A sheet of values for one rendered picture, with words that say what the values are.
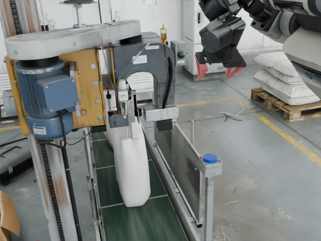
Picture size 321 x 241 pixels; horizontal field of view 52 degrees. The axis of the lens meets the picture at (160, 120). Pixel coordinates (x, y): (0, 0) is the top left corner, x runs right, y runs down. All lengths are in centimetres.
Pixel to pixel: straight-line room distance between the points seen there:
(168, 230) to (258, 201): 103
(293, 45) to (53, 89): 68
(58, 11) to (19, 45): 294
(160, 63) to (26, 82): 51
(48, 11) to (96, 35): 284
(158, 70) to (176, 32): 426
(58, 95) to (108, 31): 31
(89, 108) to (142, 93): 300
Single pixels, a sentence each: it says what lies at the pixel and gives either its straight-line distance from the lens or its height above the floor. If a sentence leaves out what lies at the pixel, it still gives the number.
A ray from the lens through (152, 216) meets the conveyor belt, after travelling 185.
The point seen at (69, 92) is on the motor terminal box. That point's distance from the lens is 104.
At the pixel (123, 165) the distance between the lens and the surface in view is 175.
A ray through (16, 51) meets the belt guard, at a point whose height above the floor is 139.
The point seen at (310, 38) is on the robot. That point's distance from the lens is 93.
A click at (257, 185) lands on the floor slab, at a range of 279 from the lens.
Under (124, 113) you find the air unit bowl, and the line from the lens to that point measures 128.
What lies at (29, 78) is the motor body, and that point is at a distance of 108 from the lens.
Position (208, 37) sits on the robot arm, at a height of 143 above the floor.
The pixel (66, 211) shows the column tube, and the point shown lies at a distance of 164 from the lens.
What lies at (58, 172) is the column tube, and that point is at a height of 80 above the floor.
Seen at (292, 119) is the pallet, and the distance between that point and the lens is 395.
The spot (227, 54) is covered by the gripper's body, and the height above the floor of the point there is 137.
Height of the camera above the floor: 159
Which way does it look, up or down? 24 degrees down
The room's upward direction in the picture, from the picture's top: 2 degrees counter-clockwise
